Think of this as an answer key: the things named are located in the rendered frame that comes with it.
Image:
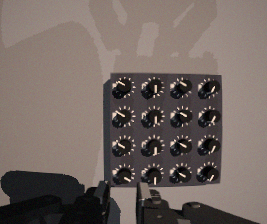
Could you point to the dark grey knob box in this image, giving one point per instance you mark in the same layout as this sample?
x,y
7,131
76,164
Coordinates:
x,y
183,154

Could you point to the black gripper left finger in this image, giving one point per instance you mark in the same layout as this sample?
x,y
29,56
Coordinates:
x,y
87,209

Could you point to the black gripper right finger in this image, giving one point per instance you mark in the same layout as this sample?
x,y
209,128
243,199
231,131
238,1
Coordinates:
x,y
155,212

